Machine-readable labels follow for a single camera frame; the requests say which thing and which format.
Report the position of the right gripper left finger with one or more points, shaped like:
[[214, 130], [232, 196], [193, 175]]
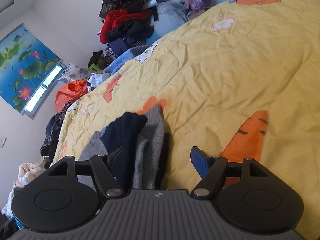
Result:
[[68, 194]]

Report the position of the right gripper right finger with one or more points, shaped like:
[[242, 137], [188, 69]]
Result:
[[246, 194]]

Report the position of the grey and navy knit sweater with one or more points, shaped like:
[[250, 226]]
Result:
[[141, 136]]

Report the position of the dark patterned clothes heap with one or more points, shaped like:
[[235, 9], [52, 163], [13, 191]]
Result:
[[52, 134]]

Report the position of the pile of dark red clothes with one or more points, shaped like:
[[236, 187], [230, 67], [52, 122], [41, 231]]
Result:
[[127, 23]]

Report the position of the orange plastic bag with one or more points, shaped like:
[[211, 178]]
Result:
[[70, 92]]

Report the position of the yellow cartoon print quilt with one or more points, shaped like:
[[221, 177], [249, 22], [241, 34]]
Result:
[[211, 75]]

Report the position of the white crumpled cloth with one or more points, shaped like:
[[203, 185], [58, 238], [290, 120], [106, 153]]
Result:
[[96, 79]]

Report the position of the floral white pillow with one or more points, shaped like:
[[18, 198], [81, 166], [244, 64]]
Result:
[[73, 72]]

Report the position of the blue lotus print curtain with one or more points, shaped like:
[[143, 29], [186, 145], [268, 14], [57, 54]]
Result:
[[25, 62]]

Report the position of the light blue fleece blanket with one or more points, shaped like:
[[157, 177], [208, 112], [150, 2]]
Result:
[[121, 60]]

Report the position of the clear plastic bag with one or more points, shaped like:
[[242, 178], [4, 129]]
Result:
[[170, 16]]

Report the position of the window with grey frame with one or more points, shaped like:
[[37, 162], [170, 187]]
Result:
[[42, 92]]

